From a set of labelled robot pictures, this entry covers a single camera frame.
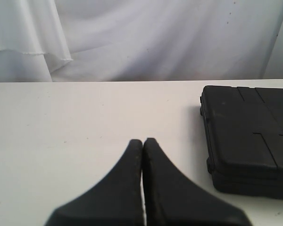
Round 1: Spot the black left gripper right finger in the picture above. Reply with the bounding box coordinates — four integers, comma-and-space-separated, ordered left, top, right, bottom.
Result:
143, 138, 251, 226

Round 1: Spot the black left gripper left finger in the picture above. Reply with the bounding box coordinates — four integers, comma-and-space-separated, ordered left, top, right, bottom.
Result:
47, 139, 144, 226

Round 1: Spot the white backdrop curtain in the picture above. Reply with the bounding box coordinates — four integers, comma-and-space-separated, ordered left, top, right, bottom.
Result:
0, 0, 283, 82

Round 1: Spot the black plastic tool case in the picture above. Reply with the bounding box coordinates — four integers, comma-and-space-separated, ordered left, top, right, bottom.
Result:
200, 85, 283, 200

